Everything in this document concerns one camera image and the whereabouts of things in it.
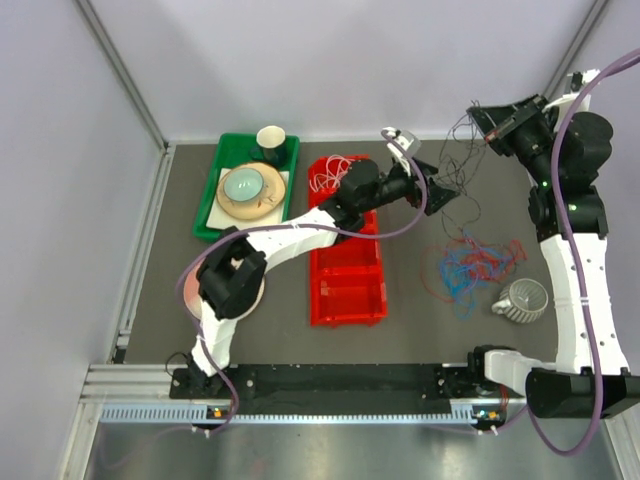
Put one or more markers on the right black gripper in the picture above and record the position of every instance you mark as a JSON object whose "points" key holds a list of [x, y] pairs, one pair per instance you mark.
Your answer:
{"points": [[503, 120]]}

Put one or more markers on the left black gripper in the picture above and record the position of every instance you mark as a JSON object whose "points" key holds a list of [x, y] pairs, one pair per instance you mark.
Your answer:
{"points": [[437, 193]]}

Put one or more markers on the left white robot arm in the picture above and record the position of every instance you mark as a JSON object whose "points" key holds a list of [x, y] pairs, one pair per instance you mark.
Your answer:
{"points": [[226, 282]]}

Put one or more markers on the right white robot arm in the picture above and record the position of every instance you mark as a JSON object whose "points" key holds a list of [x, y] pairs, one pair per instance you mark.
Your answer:
{"points": [[590, 368]]}

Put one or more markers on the red compartment bin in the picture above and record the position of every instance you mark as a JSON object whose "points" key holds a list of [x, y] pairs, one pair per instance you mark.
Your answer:
{"points": [[347, 283]]}

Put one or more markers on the dark green cup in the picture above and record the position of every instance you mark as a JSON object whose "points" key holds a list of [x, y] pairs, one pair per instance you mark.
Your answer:
{"points": [[270, 146]]}

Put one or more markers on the teal bowl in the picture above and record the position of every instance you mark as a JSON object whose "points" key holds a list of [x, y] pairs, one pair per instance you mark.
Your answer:
{"points": [[243, 184]]}

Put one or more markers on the white square board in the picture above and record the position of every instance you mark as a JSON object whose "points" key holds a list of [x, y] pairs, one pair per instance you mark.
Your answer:
{"points": [[219, 219]]}

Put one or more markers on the green plastic tray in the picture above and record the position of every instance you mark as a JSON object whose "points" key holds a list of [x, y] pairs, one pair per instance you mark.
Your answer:
{"points": [[231, 152]]}

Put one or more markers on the silver finned heat sink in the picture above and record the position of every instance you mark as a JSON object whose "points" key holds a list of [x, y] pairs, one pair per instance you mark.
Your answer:
{"points": [[523, 301]]}

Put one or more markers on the beige floral plate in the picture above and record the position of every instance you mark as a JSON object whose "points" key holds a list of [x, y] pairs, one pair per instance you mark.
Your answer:
{"points": [[193, 302]]}

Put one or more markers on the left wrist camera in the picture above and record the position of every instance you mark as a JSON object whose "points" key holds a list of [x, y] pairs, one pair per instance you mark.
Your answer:
{"points": [[403, 145]]}

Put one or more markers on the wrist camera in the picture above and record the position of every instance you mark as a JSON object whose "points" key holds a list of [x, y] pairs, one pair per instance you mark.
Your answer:
{"points": [[403, 145], [577, 81]]}

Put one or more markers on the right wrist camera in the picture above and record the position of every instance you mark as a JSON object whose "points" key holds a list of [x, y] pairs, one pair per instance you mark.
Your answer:
{"points": [[577, 81]]}

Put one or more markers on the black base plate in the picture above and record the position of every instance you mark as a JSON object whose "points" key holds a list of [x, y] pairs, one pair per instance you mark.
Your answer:
{"points": [[339, 388]]}

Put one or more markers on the grey slotted cable duct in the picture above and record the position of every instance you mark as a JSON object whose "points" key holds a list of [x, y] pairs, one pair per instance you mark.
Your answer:
{"points": [[456, 414]]}

